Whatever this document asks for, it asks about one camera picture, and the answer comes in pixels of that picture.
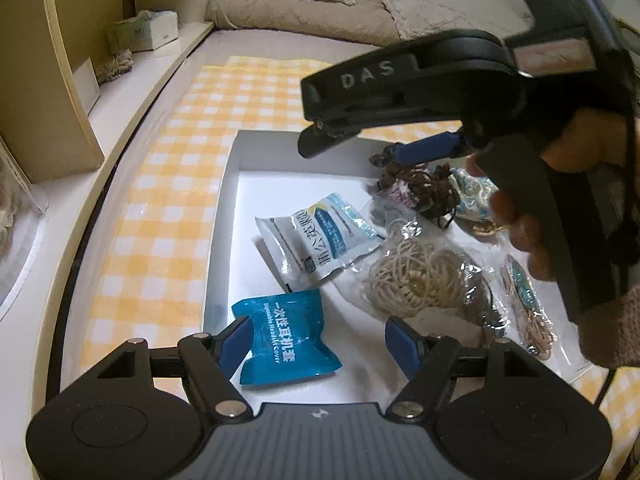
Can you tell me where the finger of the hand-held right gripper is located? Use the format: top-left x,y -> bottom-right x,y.
395,130 -> 474,167
298,115 -> 367,159

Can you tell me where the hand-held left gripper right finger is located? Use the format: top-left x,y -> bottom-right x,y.
385,316 -> 557,421

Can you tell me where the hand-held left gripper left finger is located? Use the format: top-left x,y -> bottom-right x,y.
65,317 -> 256,421

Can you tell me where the dark brown yarn bundle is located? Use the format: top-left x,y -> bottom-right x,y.
370,142 -> 461,231

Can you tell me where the blue plastic packet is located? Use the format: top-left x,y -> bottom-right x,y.
231,289 -> 343,386

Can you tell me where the blue patterned fabric piece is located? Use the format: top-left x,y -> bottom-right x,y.
447,167 -> 501,223

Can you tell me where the white cardboard box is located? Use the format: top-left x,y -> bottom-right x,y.
202,130 -> 601,406

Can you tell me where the bag of beige beads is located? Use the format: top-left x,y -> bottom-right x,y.
332,197 -> 501,331

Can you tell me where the white and blue packet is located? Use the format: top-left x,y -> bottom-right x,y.
255,192 -> 386,281

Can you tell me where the dark brown cord packet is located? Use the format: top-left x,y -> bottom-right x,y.
477,270 -> 513,346

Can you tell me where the tan cord packet turquoise pendant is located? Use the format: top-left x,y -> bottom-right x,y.
502,254 -> 558,361

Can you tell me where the person's right forearm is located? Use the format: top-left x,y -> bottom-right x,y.
579,282 -> 640,372

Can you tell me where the person's right hand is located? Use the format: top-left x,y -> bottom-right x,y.
464,107 -> 640,283

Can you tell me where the beige fluffy blanket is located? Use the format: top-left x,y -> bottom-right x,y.
206,0 -> 401,45
367,0 -> 536,40

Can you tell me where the grey mattress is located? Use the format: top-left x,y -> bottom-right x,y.
85,25 -> 640,136

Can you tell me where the yellow checkered cloth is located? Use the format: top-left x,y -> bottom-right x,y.
80,55 -> 640,480

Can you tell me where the white tissue box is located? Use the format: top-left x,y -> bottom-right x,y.
105,10 -> 180,52

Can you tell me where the white card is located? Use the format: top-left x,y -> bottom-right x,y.
71,56 -> 102,117

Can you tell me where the wooden shelf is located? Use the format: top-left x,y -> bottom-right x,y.
0,0 -> 216,480

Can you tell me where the beige rope bundle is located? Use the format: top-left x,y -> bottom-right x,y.
94,49 -> 135,86

